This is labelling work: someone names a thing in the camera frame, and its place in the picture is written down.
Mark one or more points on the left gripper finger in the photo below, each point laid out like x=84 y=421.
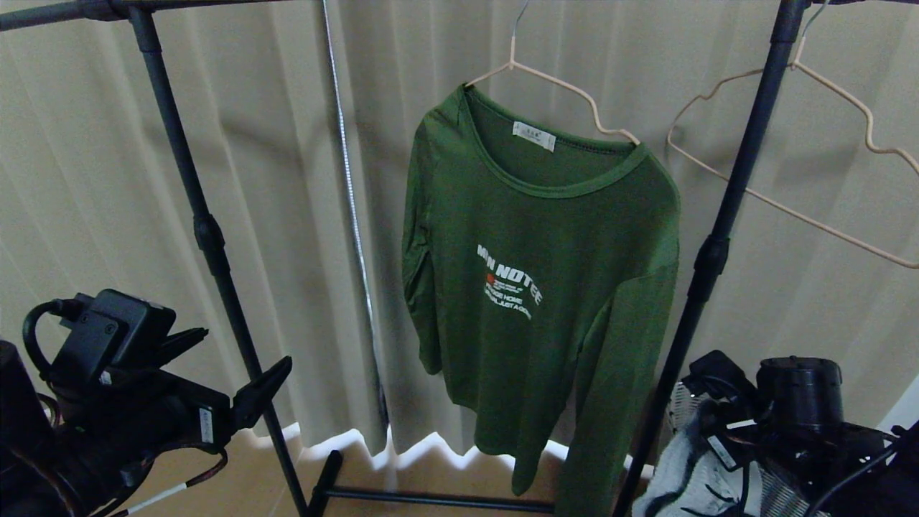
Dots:
x=179 y=348
x=258 y=395

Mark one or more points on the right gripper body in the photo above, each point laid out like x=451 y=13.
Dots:
x=790 y=456

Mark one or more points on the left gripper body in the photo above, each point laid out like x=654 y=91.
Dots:
x=151 y=424

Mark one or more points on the pale grey garment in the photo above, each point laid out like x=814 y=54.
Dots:
x=675 y=481

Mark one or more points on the green printed shirt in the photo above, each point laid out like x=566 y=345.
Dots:
x=538 y=215

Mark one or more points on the pink clothes hanger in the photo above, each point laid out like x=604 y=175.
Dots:
x=512 y=50
x=796 y=52

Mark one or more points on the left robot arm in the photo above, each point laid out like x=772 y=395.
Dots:
x=21 y=431

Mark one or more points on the black clothes rack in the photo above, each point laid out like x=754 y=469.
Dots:
x=208 y=237

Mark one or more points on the white laundry basket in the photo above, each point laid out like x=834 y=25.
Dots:
x=682 y=409

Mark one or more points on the beige curtain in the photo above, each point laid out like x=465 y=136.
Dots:
x=72 y=143

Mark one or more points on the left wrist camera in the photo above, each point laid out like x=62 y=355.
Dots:
x=122 y=330

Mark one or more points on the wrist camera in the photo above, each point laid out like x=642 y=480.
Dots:
x=718 y=380
x=122 y=330

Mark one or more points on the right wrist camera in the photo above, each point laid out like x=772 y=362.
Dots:
x=718 y=380

